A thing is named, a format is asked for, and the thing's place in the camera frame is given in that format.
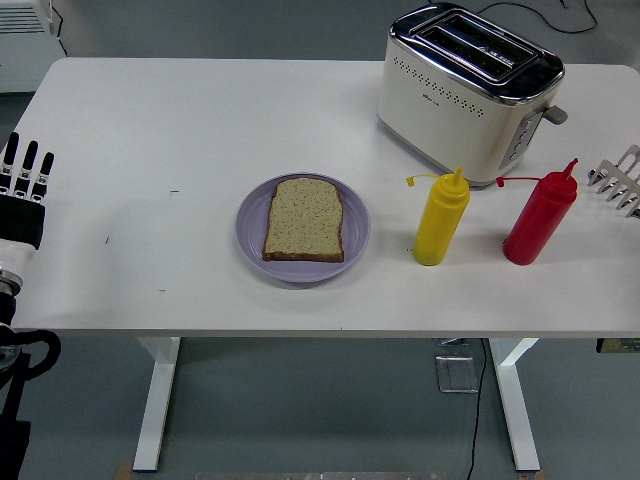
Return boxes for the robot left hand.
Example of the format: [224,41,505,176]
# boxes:
[0,132,56,274]

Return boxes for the red squeeze bottle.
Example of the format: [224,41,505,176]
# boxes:
[494,158,580,266]

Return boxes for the bread slice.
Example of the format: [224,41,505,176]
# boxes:
[263,177,346,263]

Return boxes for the white grilled appliance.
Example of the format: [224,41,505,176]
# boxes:
[0,0,69,94]

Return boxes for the white table leg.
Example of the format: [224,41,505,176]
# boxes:
[132,337,182,472]
[487,337,542,472]

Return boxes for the purple plate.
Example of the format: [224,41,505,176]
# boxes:
[235,172,372,285]

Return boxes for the yellow squeeze bottle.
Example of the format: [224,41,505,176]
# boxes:
[405,165,472,267]

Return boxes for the cream and chrome toaster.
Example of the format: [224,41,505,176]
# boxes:
[375,1,570,190]

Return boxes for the square metal floor plate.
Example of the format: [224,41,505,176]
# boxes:
[434,354,480,395]

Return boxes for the metal toast rack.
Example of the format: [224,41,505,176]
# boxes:
[587,144,640,219]

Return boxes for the black floor cable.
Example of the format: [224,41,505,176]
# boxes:
[464,338,489,480]

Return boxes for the thin black looped cable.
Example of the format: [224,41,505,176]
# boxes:
[472,0,599,35]

